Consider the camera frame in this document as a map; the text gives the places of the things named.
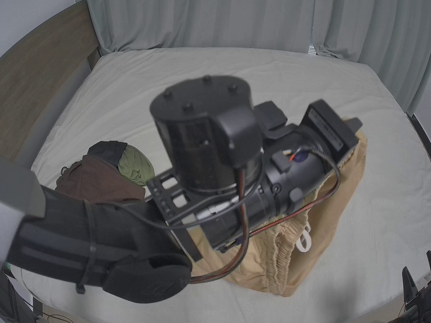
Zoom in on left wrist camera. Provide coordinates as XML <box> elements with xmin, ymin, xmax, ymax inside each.
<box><xmin>253</xmin><ymin>101</ymin><xmax>305</xmax><ymax>147</ymax></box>

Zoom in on black cable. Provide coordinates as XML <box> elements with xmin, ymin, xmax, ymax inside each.
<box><xmin>188</xmin><ymin>148</ymin><xmax>341</xmax><ymax>284</ymax></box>

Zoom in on green garment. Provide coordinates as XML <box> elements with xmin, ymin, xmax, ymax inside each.
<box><xmin>118</xmin><ymin>146</ymin><xmax>156</xmax><ymax>188</ymax></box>

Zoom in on black garment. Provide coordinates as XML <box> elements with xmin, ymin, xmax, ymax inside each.
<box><xmin>87</xmin><ymin>141</ymin><xmax>128</xmax><ymax>175</ymax></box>

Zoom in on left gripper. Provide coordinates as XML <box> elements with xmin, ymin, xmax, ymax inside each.
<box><xmin>264</xmin><ymin>100</ymin><xmax>363</xmax><ymax>218</ymax></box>

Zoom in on tan shorts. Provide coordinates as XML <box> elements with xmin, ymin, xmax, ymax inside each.
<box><xmin>191</xmin><ymin>117</ymin><xmax>368</xmax><ymax>298</ymax></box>

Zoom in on grey-green curtain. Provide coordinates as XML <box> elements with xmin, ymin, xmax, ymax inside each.
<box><xmin>311</xmin><ymin>0</ymin><xmax>431</xmax><ymax>114</ymax></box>
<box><xmin>82</xmin><ymin>0</ymin><xmax>316</xmax><ymax>55</ymax></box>

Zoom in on bed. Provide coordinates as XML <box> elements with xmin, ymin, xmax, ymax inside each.
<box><xmin>0</xmin><ymin>0</ymin><xmax>431</xmax><ymax>323</ymax></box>

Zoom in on brown garment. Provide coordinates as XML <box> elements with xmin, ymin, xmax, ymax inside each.
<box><xmin>55</xmin><ymin>155</ymin><xmax>147</xmax><ymax>205</ymax></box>

